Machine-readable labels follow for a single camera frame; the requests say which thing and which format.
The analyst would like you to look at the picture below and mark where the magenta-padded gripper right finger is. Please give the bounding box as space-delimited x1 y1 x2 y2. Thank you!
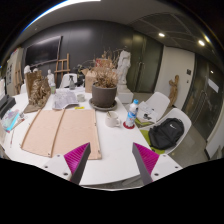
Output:
131 142 184 186

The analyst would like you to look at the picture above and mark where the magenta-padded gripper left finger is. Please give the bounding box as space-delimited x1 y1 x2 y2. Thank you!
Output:
41 142 92 185

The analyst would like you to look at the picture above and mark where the blue-capped white drink bottle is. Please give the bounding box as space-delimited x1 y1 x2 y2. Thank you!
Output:
125 98 140 129

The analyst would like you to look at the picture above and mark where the green seat cushion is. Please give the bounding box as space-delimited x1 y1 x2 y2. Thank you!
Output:
139 129 166 155

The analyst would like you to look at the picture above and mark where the pale wooden panel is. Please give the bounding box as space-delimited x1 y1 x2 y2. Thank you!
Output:
20 108 103 160

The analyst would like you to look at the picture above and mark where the black backpack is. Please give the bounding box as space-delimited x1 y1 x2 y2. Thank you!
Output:
148 117 185 151

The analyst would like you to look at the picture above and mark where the stack of papers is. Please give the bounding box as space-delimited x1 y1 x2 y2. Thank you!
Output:
136 100 158 124

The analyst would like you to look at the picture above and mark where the white ceramic mug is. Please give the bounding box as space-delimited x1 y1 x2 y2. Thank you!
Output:
104 110 123 129

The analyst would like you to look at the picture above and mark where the white plastic chair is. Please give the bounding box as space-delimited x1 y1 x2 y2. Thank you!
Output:
133 91 171 128
139 107 193 155
59 73 78 89

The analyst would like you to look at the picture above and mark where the crumpled clear plastic bag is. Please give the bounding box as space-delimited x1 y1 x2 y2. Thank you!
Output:
52 88 80 110

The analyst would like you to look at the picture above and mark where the dried plant in grey pot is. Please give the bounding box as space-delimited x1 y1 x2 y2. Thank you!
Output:
81 49 121 108

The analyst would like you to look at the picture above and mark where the wooden figure sculpture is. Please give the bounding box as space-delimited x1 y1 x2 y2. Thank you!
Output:
167 74 180 108

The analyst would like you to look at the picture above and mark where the brown carved sculpture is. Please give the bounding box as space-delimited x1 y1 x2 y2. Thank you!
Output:
23 69 52 114

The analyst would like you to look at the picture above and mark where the teal book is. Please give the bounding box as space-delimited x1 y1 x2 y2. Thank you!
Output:
1 109 21 132

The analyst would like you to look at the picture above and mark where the cardboard box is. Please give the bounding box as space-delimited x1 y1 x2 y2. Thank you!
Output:
81 68 98 94

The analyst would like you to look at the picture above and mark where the black flat box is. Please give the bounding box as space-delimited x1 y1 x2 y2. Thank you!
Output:
0 94 17 118

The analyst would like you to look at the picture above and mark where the wooden easel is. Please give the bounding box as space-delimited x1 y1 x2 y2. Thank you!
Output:
53 53 72 84

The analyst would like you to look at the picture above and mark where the white plaster statue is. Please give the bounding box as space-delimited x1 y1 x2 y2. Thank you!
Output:
116 49 132 87

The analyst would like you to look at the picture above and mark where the white paper sign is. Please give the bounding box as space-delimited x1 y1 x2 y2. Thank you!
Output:
208 78 220 94

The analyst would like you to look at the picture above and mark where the white display board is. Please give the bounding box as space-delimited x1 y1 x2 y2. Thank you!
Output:
5 47 25 96

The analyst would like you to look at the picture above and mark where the white statue pedestal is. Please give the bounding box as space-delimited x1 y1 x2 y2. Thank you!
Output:
116 84 135 104

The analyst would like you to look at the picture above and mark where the black wall screen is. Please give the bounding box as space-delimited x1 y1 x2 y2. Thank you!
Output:
24 35 63 68

